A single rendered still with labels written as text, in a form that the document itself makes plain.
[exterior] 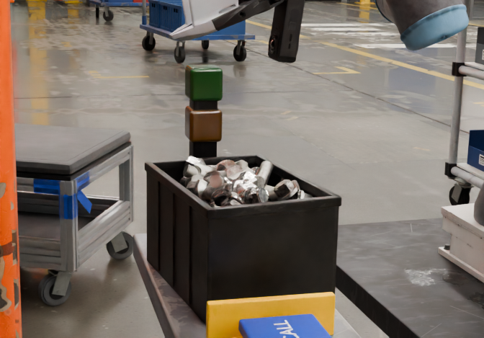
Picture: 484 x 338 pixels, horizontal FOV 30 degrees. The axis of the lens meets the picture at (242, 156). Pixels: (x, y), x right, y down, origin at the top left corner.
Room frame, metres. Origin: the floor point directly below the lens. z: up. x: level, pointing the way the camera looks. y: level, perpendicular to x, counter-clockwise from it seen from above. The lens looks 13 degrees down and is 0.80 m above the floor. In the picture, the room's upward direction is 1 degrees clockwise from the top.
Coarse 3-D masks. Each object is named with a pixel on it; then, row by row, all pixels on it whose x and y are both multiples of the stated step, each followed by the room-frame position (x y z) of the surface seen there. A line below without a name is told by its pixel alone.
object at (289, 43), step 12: (288, 0) 1.15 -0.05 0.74; (300, 0) 1.15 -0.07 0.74; (276, 12) 1.18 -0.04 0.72; (288, 12) 1.15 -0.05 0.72; (300, 12) 1.15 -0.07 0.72; (276, 24) 1.17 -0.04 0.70; (288, 24) 1.15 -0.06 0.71; (300, 24) 1.15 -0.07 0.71; (276, 36) 1.16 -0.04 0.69; (288, 36) 1.15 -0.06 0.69; (276, 48) 1.15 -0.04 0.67; (288, 48) 1.15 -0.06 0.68; (276, 60) 1.16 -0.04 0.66; (288, 60) 1.15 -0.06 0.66
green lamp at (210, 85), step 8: (192, 72) 1.06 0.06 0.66; (200, 72) 1.06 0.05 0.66; (208, 72) 1.06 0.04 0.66; (216, 72) 1.06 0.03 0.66; (192, 80) 1.06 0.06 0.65; (200, 80) 1.06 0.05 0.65; (208, 80) 1.06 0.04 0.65; (216, 80) 1.06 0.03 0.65; (192, 88) 1.06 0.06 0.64; (200, 88) 1.06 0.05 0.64; (208, 88) 1.06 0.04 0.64; (216, 88) 1.06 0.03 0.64; (192, 96) 1.06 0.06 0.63; (200, 96) 1.06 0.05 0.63; (208, 96) 1.06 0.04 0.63; (216, 96) 1.06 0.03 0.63
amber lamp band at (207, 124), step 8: (192, 112) 1.06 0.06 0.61; (200, 112) 1.06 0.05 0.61; (208, 112) 1.06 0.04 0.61; (216, 112) 1.06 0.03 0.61; (192, 120) 1.06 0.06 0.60; (200, 120) 1.06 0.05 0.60; (208, 120) 1.06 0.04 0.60; (216, 120) 1.06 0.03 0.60; (192, 128) 1.06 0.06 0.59; (200, 128) 1.06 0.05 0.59; (208, 128) 1.06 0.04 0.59; (216, 128) 1.06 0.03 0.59; (192, 136) 1.06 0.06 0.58; (200, 136) 1.06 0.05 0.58; (208, 136) 1.06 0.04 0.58; (216, 136) 1.06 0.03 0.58
